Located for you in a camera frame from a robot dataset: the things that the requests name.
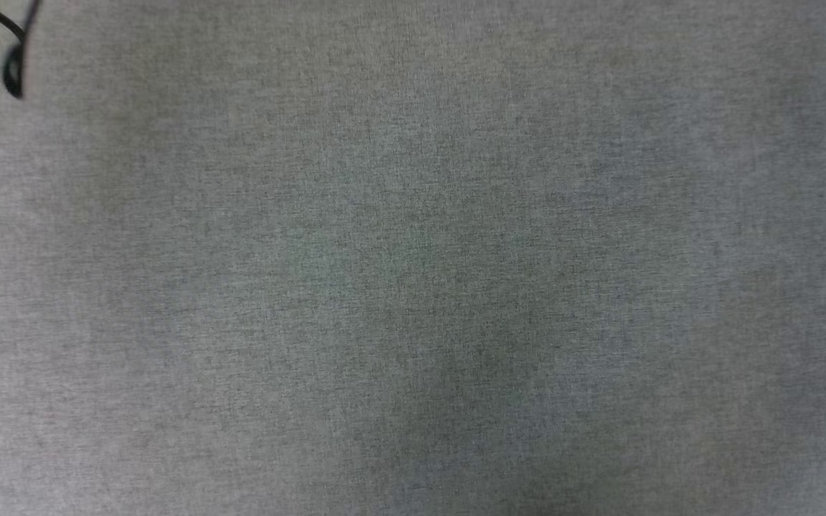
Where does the grey fabric sofa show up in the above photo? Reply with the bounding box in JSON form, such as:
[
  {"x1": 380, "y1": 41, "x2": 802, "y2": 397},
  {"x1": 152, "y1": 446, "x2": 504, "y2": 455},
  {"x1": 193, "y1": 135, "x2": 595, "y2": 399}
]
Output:
[{"x1": 0, "y1": 0, "x2": 826, "y2": 516}]

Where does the thin black cable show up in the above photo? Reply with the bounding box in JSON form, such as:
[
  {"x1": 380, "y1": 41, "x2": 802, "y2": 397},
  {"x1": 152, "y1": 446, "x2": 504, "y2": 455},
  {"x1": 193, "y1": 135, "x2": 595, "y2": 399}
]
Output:
[{"x1": 0, "y1": 0, "x2": 42, "y2": 100}]

